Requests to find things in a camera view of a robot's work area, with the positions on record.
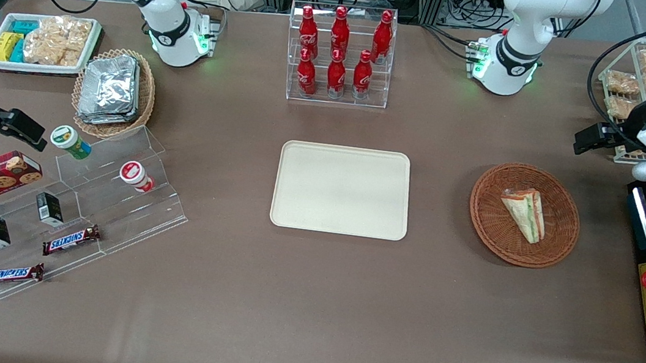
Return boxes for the triangle sandwich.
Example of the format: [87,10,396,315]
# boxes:
[496,185,551,246]

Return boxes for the white rectangular snack tray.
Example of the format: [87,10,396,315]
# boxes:
[0,7,103,84]

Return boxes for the light wicker basket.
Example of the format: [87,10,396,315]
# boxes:
[67,43,161,145]

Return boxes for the brown wicker basket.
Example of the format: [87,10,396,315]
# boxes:
[462,157,587,274]

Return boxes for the cream plastic tray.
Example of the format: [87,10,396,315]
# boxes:
[269,137,418,243]

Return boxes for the green lid snack cup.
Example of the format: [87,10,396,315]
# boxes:
[48,124,95,162]

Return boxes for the yellow snack packet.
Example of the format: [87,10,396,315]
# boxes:
[0,31,24,64]

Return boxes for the teal snack packet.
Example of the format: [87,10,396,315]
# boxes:
[9,37,27,64]
[11,18,40,37]

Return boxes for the clear bag of crackers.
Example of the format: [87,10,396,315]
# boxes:
[21,12,94,70]

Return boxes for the silver foil package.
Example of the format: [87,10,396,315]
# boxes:
[75,50,144,130]

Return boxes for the clear acrylic step display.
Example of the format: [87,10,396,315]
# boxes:
[0,108,200,323]

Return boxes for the brown snickers bar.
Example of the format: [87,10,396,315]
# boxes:
[0,258,46,293]
[41,219,103,262]

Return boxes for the red lid snack cup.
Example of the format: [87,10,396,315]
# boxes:
[117,160,157,195]

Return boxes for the red cola bottle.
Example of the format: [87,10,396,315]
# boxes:
[369,9,396,65]
[294,48,321,98]
[350,49,375,101]
[328,6,354,61]
[295,5,324,61]
[324,49,349,99]

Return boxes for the clear acrylic bottle rack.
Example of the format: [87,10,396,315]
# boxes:
[280,0,400,113]

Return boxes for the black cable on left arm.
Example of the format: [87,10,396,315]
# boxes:
[578,9,646,154]

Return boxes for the tangled black background cables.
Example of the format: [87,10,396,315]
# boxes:
[438,0,513,34]

